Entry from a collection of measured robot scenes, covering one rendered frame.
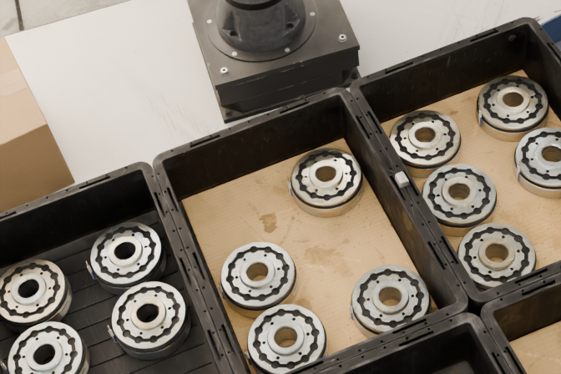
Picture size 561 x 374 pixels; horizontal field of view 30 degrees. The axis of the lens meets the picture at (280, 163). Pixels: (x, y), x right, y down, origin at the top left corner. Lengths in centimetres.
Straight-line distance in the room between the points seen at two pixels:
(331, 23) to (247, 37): 15
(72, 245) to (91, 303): 11
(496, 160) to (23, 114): 73
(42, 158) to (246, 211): 37
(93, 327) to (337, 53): 61
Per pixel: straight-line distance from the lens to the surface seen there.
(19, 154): 169
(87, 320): 148
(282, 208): 151
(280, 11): 171
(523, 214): 150
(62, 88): 192
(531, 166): 151
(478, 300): 131
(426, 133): 155
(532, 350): 139
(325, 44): 175
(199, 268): 138
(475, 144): 157
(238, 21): 172
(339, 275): 145
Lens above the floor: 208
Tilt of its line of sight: 53 degrees down
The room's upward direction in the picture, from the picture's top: 11 degrees counter-clockwise
